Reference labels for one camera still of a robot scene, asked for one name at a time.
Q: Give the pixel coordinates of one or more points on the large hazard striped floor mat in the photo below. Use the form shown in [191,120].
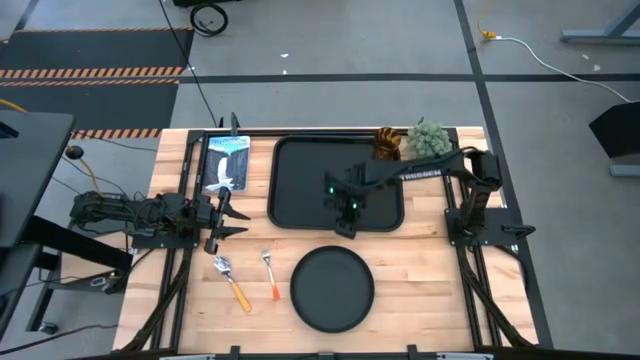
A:
[95,50]

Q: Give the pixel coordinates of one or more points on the black round plate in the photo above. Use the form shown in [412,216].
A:
[332,289]

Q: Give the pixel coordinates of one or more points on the black desk leg frame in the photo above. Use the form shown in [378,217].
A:
[75,247]

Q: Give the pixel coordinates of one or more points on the black rectangular tray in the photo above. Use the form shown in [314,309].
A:
[300,185]

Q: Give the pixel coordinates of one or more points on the black box stand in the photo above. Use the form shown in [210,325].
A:
[617,130]

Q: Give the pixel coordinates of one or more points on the green grape bunch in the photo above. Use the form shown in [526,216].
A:
[428,139]

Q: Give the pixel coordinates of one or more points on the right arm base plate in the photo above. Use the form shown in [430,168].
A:
[492,225]

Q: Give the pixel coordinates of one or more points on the black aluminium table frame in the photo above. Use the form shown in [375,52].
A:
[172,280]

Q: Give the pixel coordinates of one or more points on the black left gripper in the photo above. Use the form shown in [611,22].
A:
[212,220]

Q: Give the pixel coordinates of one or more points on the black caster wheel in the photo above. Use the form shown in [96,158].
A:
[48,328]

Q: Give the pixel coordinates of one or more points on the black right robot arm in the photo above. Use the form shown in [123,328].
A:
[440,167]

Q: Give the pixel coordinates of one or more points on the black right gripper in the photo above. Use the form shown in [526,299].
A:
[345,192]

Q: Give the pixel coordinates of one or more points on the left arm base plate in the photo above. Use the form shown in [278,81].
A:
[165,242]

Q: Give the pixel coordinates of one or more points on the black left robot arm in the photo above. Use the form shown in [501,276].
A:
[115,210]

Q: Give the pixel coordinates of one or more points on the amber ribbed glass cup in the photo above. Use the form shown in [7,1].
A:
[387,142]

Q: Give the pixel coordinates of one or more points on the grey table foot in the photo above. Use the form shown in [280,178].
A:
[600,34]

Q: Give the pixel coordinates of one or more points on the black side desk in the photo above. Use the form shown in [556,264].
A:
[27,170]

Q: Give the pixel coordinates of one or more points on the small hazard striped floor mat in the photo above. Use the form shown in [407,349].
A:
[90,107]

